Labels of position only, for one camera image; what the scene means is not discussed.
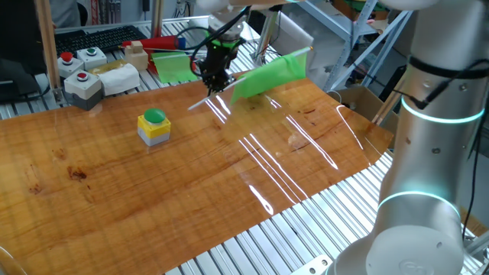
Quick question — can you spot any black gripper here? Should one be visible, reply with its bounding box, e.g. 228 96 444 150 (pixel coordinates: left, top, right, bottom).
198 45 236 96

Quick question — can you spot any green flag white stick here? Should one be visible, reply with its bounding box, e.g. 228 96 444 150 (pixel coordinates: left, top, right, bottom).
187 46 313 112

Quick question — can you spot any rolled red flag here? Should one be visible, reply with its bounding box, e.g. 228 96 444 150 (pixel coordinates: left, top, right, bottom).
121 34 187 53

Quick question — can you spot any yellow box green push button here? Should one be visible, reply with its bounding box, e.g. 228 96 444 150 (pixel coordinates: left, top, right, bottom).
137 108 172 147

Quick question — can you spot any large wooden block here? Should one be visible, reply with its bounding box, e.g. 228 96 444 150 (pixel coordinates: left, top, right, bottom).
125 47 150 72

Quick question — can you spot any white box green button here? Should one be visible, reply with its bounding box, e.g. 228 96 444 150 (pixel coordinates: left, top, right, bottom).
76 47 108 72

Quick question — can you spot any black keyboard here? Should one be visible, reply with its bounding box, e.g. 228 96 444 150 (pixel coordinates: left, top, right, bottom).
54 24 148 55

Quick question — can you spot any grey box red button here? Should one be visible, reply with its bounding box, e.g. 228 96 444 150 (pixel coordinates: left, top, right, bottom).
63 70 104 112

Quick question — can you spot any cardboard box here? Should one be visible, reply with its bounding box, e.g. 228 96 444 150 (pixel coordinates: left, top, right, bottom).
330 86 400 150

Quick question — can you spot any wood grain table mat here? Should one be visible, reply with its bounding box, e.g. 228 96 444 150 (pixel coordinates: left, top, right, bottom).
0 72 394 275

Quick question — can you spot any white box red button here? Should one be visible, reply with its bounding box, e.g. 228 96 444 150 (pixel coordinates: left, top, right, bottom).
57 51 86 79

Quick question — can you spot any tan wooden pole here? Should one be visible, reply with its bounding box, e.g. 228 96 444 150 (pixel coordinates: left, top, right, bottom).
372 87 406 126

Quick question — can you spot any person in grey shirt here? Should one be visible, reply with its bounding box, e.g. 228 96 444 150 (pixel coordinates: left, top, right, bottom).
49 0 89 30

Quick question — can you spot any black monitor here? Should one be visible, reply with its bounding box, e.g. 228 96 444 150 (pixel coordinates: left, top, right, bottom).
0 0 50 102

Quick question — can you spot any green flange ring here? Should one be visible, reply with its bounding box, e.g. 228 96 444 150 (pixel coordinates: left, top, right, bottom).
206 37 240 50

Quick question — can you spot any wooden frame post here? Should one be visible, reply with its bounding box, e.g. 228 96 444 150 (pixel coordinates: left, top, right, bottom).
34 0 64 104
151 0 165 39

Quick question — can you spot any grey metal shelf frame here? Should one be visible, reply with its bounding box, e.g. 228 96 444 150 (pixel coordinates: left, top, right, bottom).
297 0 416 92

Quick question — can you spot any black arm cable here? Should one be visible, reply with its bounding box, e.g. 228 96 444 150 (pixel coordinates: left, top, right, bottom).
175 5 489 241

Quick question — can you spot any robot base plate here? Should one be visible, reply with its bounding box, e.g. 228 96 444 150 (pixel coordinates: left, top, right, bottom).
290 254 333 275

